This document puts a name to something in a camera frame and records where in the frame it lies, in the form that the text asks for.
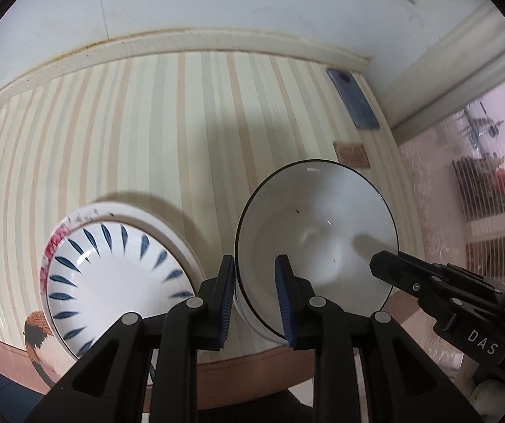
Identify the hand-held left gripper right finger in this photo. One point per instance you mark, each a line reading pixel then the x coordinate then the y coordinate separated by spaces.
pixel 285 304

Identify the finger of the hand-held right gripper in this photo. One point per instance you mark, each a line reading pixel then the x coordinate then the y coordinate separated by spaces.
pixel 411 271

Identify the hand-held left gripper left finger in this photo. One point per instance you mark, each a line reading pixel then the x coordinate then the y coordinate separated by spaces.
pixel 227 304

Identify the white bowl dark rim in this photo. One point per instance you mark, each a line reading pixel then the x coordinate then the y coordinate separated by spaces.
pixel 256 322
pixel 323 211

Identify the plain white plate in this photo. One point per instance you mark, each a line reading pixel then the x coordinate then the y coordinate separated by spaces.
pixel 182 251

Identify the white plate blue leaf pattern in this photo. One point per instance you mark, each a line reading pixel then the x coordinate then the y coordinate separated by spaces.
pixel 115 282

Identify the white plate pink floral print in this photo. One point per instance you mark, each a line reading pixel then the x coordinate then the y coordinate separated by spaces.
pixel 56 242

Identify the patterned glass sliding door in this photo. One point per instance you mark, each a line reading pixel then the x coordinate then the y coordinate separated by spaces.
pixel 455 273

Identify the brown card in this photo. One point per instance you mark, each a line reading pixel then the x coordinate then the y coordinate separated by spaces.
pixel 352 155

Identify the blue smartphone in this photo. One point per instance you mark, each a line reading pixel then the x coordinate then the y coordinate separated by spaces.
pixel 353 101

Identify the striped pink cat-print mat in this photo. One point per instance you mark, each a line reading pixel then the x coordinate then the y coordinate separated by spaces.
pixel 146 141

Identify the beige door frame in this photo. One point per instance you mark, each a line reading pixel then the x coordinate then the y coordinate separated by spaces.
pixel 455 61

